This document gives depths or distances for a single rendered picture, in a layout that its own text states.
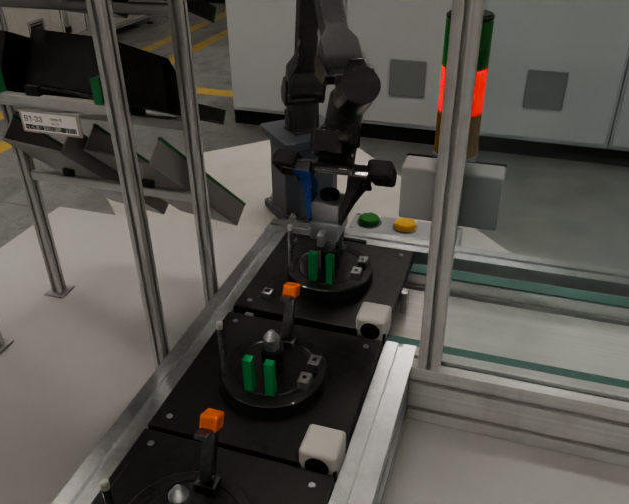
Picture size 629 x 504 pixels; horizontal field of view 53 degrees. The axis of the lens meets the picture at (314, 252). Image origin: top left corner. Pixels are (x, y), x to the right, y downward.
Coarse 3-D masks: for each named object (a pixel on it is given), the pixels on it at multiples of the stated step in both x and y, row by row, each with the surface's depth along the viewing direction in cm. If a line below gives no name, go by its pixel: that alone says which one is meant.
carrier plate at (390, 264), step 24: (312, 240) 115; (264, 264) 108; (384, 264) 108; (408, 264) 108; (384, 288) 102; (240, 312) 98; (264, 312) 97; (312, 312) 96; (336, 312) 96; (384, 336) 92
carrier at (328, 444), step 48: (240, 336) 92; (336, 336) 91; (192, 384) 83; (240, 384) 81; (288, 384) 80; (336, 384) 83; (192, 432) 76; (240, 432) 76; (288, 432) 76; (336, 432) 73
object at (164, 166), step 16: (96, 128) 97; (96, 144) 98; (112, 144) 101; (160, 144) 92; (112, 160) 96; (144, 160) 108; (160, 160) 93; (176, 160) 96; (144, 176) 100; (160, 176) 96; (176, 176) 97; (208, 176) 104; (208, 192) 106; (224, 192) 110; (192, 208) 114; (224, 208) 111; (240, 208) 116
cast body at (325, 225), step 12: (324, 192) 96; (336, 192) 96; (312, 204) 96; (324, 204) 95; (336, 204) 95; (312, 216) 97; (324, 216) 96; (336, 216) 95; (312, 228) 97; (324, 228) 96; (336, 228) 96; (324, 240) 96; (336, 240) 97
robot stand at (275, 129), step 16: (272, 128) 138; (272, 144) 139; (288, 144) 130; (304, 144) 131; (272, 176) 144; (288, 176) 136; (320, 176) 138; (336, 176) 142; (272, 192) 147; (288, 192) 139; (272, 208) 146; (288, 208) 141; (304, 208) 140
